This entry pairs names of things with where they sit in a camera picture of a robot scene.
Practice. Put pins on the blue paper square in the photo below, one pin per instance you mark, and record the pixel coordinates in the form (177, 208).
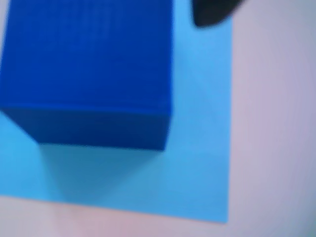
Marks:
(197, 123)

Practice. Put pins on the large blue cube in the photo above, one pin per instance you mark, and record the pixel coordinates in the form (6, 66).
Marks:
(86, 61)

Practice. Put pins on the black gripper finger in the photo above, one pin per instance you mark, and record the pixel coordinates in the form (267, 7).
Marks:
(212, 11)

